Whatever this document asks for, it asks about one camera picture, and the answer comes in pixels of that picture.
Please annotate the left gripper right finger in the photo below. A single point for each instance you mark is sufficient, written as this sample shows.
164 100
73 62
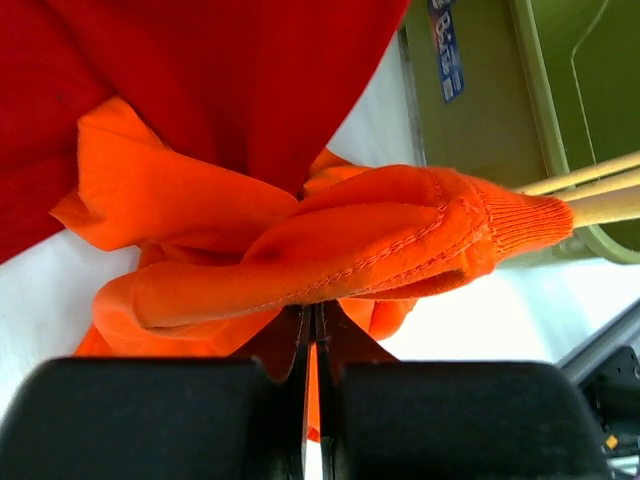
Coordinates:
383 418

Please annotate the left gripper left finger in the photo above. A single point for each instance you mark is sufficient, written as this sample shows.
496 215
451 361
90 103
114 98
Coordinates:
238 417

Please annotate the orange t shirt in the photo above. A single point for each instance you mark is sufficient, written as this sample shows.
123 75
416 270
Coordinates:
221 253

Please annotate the yellow hanger of orange shirt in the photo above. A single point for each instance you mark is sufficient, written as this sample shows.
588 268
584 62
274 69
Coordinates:
601 193

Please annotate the red t shirt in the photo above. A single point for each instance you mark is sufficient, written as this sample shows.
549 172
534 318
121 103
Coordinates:
256 87

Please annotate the green plastic basket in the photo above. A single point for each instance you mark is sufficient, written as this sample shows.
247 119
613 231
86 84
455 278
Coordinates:
518 91

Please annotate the aluminium mounting rail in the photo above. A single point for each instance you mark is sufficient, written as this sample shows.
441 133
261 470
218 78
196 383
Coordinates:
621 331

